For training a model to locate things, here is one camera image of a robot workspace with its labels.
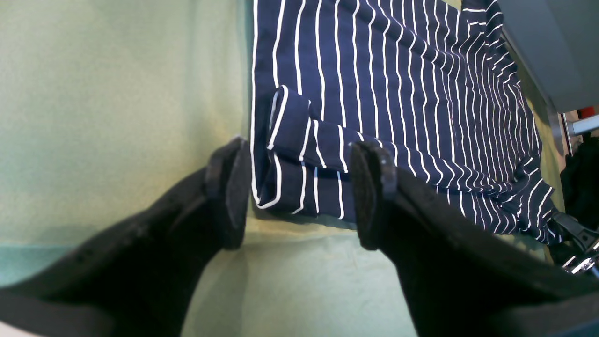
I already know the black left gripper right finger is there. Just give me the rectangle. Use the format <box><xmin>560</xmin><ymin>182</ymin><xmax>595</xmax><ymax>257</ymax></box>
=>
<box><xmin>350</xmin><ymin>142</ymin><xmax>598</xmax><ymax>337</ymax></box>

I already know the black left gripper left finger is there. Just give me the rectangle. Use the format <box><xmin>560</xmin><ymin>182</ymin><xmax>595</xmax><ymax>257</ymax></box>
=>
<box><xmin>1</xmin><ymin>137</ymin><xmax>252</xmax><ymax>337</ymax></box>

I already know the navy white striped T-shirt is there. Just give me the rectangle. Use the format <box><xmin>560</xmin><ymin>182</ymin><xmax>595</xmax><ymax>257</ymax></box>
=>
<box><xmin>250</xmin><ymin>0</ymin><xmax>563</xmax><ymax>245</ymax></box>

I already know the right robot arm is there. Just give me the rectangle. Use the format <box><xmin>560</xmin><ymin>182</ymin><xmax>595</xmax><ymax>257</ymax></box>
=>
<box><xmin>548</xmin><ymin>106</ymin><xmax>598</xmax><ymax>278</ymax></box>

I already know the light green table cloth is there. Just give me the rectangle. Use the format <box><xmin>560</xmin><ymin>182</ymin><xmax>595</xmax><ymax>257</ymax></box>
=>
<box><xmin>0</xmin><ymin>0</ymin><xmax>567</xmax><ymax>337</ymax></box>

